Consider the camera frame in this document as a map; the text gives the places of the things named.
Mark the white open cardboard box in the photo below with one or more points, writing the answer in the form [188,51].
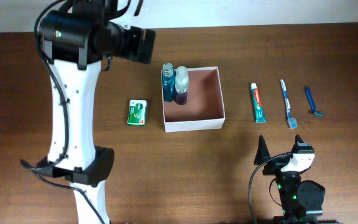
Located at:
[204,108]

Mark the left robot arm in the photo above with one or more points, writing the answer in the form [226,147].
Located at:
[76,41]

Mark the toothpaste tube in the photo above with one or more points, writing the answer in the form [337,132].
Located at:
[258,109]

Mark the green white soap bar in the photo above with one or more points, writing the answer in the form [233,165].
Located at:
[137,113]

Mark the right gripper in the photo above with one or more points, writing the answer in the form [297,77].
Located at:
[263,154]

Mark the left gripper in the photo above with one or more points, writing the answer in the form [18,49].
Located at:
[136,51]

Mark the blue white toothbrush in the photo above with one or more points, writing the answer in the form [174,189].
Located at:
[292,124]

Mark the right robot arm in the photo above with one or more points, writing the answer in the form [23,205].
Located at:
[301,200]

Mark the clear purple spray bottle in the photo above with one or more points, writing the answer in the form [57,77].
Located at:
[181,85]

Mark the blue disposable razor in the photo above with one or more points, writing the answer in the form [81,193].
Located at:
[311,102]

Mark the teal mouthwash bottle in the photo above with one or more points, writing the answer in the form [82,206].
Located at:
[168,81]

